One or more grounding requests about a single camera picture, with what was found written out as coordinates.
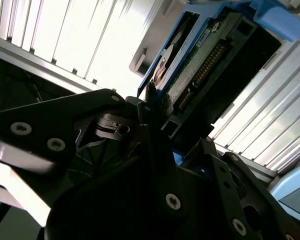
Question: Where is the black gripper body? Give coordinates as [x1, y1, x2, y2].
[43, 154, 291, 240]

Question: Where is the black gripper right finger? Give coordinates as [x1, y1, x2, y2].
[196, 136, 300, 240]

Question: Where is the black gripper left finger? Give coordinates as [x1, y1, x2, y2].
[0, 83, 190, 221]

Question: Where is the hard disk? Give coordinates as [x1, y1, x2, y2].
[136, 0, 300, 166]

